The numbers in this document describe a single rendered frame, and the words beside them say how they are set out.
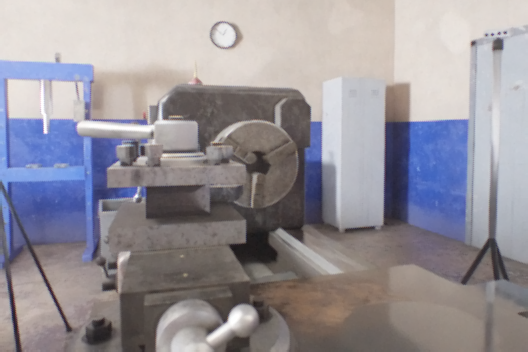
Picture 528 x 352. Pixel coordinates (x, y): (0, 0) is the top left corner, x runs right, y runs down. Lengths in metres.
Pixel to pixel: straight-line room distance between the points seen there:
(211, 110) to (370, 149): 3.67
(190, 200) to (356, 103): 4.23
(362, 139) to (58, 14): 3.64
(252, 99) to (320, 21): 4.00
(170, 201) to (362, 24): 5.12
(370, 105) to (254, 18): 1.76
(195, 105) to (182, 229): 0.80
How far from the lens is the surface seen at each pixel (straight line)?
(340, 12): 5.40
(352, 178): 4.68
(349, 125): 4.63
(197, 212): 0.53
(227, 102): 1.27
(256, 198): 1.07
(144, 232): 0.49
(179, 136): 0.53
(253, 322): 0.32
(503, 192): 4.30
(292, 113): 1.27
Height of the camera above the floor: 1.17
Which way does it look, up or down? 3 degrees down
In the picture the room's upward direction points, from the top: straight up
